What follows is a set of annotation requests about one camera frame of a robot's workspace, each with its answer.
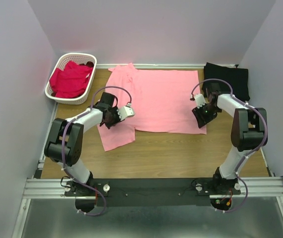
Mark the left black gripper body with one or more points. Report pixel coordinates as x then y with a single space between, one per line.
113 118

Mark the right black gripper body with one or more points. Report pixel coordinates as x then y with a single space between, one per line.
206 113

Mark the light pink t shirt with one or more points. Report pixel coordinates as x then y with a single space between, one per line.
160 99

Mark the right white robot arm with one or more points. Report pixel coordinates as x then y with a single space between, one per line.
249 132

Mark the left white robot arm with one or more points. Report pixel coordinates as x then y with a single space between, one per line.
65 139

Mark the folded black t shirt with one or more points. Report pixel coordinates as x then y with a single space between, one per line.
236 77

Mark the red t shirt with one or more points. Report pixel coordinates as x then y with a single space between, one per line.
71 82

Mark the white plastic laundry basket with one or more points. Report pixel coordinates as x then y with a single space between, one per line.
78 58

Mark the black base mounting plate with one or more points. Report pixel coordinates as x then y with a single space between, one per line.
153 192

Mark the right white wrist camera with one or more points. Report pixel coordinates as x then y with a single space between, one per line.
199 100

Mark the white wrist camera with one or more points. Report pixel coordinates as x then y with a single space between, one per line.
125 112
199 100

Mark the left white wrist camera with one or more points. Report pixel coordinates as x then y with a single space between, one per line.
125 112

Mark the aluminium frame rail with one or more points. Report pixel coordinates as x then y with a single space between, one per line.
53 188

